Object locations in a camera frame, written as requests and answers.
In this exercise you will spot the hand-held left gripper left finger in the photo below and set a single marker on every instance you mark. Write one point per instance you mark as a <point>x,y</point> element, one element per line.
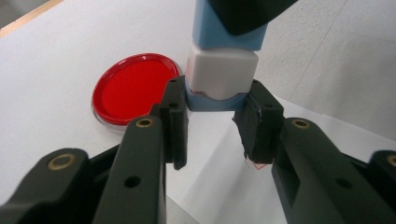
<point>176,124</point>

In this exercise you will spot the blue and white stamp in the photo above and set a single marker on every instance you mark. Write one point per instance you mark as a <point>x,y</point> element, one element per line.
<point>221,71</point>

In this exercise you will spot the round red ink pad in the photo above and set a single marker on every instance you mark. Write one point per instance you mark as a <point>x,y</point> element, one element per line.
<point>130,90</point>

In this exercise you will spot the wooden table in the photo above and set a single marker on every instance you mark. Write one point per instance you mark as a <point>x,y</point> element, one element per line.
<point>21,20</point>

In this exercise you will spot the white paper sheet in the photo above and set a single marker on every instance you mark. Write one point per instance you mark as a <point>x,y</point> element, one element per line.
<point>218,186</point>

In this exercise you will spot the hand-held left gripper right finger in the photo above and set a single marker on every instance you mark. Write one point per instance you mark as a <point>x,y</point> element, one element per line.
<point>260,130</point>

